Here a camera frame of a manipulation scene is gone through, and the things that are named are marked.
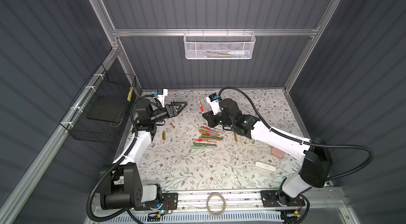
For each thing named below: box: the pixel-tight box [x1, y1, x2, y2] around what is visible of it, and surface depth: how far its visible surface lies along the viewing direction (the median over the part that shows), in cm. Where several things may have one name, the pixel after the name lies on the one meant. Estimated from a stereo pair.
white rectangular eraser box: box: [255, 161, 277, 173], surface depth 82 cm
